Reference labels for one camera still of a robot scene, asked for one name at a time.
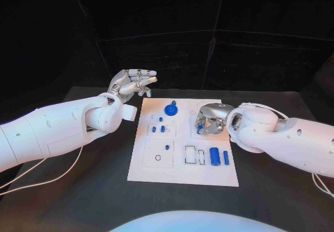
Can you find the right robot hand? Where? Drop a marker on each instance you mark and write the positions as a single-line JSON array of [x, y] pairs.
[[213, 116]]

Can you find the thin blue cylinder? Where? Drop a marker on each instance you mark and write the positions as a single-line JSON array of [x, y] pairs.
[[226, 157]]

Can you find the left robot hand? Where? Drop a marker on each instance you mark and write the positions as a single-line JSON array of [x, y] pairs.
[[127, 82]]

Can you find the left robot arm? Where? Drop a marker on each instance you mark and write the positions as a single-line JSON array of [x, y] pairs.
[[59, 125]]

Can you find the white task board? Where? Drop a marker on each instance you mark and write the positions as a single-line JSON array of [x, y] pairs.
[[181, 141]]

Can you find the thick blue cylinder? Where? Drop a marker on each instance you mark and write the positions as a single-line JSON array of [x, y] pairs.
[[215, 156]]

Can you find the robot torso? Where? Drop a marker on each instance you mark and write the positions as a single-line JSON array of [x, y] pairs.
[[197, 222]]

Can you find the blue gear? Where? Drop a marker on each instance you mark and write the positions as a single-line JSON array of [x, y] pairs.
[[170, 109]]

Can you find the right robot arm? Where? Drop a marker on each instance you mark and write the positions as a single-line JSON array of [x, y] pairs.
[[274, 134]]

